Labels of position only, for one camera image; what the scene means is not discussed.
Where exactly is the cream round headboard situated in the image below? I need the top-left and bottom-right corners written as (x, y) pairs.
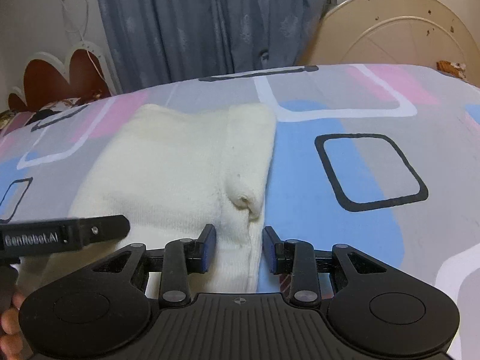
top-left (299, 0), bottom-right (479, 86)

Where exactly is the striped pillow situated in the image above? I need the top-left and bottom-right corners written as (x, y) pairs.
top-left (1, 97), bottom-right (97, 137)

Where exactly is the patterned bed sheet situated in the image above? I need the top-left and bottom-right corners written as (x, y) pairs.
top-left (1, 64), bottom-right (479, 359)

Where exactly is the blue grey curtain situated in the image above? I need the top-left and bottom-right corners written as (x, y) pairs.
top-left (98, 0), bottom-right (327, 92)

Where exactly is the cream knit sweater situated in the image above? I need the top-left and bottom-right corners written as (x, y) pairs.
top-left (19, 102), bottom-right (276, 293)

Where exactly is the red heart headboard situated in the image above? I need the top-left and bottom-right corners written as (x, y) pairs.
top-left (7, 41), bottom-right (116, 112)

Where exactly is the white charger cable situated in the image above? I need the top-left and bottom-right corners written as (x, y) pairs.
top-left (55, 0), bottom-right (110, 83)

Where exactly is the person left hand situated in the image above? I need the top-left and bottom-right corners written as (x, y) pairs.
top-left (1, 292), bottom-right (25, 360)

